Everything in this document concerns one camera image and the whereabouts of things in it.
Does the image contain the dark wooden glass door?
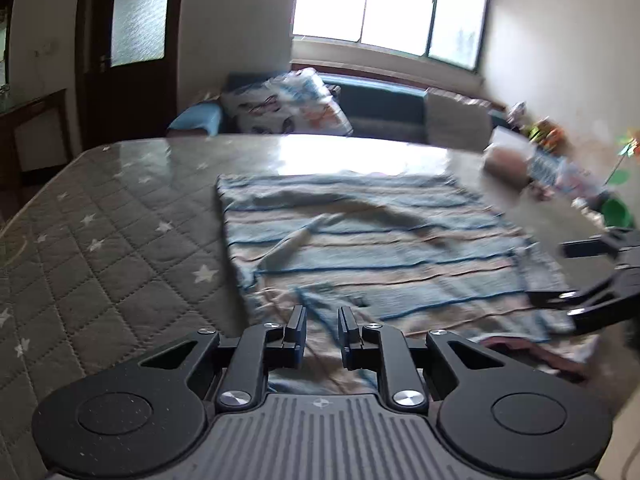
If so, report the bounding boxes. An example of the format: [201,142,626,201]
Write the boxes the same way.
[75,0,187,153]

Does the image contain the blue sofa cushion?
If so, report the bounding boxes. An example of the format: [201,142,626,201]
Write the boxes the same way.
[167,102,224,137]

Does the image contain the butterfly print pillow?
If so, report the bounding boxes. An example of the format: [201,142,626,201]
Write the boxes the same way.
[221,69,354,136]

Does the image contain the clear plastic container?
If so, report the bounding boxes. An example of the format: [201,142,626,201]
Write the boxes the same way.
[530,152,602,197]

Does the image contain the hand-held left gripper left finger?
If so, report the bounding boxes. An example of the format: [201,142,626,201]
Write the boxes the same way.
[139,305,308,411]

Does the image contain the colourful pinwheel toy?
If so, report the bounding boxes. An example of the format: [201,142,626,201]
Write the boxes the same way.
[606,134,640,187]

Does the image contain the beige pillow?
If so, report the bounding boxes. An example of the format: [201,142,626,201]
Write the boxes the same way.
[424,87,494,152]

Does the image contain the blue sofa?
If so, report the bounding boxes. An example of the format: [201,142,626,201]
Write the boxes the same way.
[166,62,531,148]

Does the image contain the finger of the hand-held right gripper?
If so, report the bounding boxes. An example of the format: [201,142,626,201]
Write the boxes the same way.
[559,228,640,262]
[525,269,640,339]

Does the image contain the blue beige striped garment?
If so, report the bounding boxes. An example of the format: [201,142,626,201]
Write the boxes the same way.
[216,171,601,397]

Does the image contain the dark wooden cabinet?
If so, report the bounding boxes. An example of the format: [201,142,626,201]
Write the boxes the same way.
[0,0,72,192]

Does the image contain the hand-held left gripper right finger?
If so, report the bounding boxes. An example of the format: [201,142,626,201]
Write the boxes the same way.
[338,306,506,411]

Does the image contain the grey quilted star table cover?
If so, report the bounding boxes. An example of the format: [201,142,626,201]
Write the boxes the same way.
[0,134,618,480]

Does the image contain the window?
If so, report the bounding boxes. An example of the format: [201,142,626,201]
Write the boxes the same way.
[291,0,490,73]

